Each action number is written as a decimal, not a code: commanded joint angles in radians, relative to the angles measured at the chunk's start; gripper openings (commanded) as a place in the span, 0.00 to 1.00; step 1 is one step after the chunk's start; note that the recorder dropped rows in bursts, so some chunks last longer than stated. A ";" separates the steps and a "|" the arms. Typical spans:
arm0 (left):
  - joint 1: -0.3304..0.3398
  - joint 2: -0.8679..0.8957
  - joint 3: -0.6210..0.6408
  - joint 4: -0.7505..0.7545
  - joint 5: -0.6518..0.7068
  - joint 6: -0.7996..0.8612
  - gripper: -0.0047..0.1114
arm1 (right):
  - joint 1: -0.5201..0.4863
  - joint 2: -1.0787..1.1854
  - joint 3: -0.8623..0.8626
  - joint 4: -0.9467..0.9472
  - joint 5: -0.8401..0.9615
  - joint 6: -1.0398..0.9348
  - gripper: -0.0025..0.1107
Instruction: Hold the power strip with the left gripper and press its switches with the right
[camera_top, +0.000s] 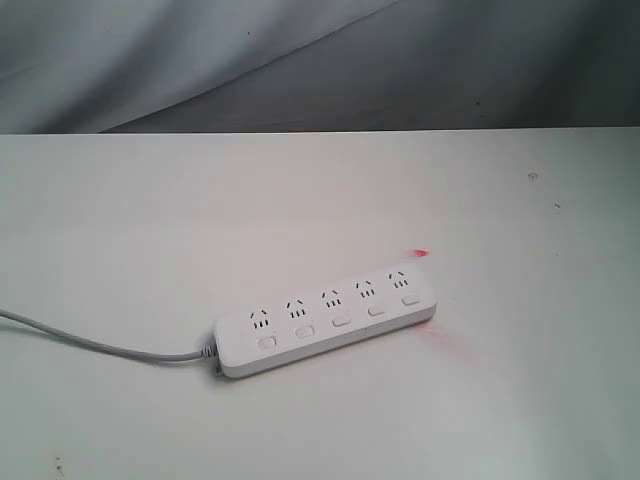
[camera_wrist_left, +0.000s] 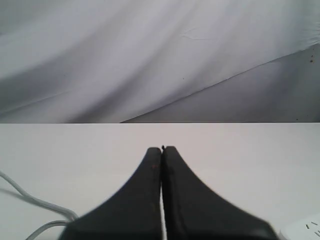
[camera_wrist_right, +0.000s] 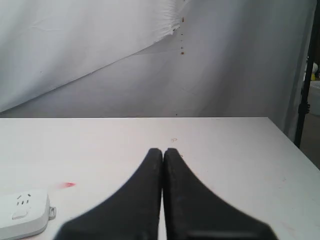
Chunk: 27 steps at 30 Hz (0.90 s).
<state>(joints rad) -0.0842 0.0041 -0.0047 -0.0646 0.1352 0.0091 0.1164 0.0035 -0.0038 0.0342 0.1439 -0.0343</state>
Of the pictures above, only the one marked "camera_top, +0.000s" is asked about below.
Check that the white five-outlet power strip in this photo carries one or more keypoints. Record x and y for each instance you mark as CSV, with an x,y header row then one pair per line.
x,y
305,324

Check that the grey backdrop cloth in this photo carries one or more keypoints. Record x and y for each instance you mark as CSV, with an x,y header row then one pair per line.
x,y
292,66

